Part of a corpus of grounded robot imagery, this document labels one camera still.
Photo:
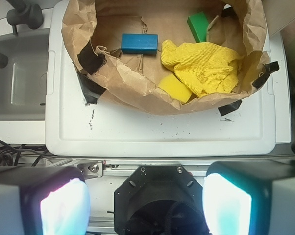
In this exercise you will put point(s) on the gripper left finger translucent pad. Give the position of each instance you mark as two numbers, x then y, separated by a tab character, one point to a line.
43	201

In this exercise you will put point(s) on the gripper right finger translucent pad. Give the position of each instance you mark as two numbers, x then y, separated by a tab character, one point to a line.
250	197

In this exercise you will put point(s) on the blue rectangular block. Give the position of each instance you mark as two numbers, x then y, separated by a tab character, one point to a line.
139	44

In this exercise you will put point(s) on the green rectangular block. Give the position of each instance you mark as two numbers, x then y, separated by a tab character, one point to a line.
198	24

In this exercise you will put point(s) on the grey sink basin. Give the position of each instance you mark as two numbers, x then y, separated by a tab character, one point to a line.
23	82

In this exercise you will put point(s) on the yellow knitted cloth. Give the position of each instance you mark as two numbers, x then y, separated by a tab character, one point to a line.
204	68

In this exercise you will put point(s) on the yellow sponge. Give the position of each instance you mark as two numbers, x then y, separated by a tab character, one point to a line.
175	88

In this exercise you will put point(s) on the brown paper bag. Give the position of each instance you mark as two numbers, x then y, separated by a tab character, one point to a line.
92	33

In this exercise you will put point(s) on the dark grey faucet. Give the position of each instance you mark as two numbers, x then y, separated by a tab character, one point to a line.
23	12

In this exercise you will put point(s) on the aluminium frame rail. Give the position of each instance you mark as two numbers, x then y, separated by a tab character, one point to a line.
95	168

